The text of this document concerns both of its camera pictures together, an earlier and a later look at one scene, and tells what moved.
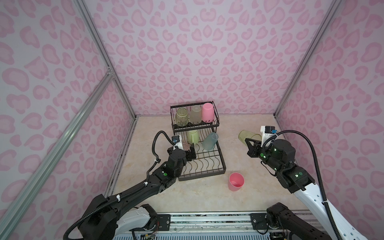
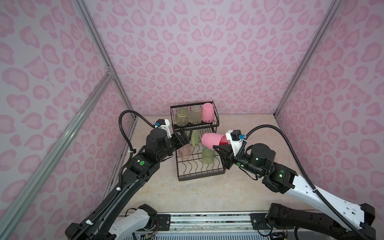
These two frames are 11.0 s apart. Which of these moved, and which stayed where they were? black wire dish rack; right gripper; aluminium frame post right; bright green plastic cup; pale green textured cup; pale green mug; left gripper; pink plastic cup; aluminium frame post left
Moved: right gripper; left gripper
Stayed: pale green mug; black wire dish rack; bright green plastic cup; pink plastic cup; pale green textured cup; aluminium frame post left; aluminium frame post right
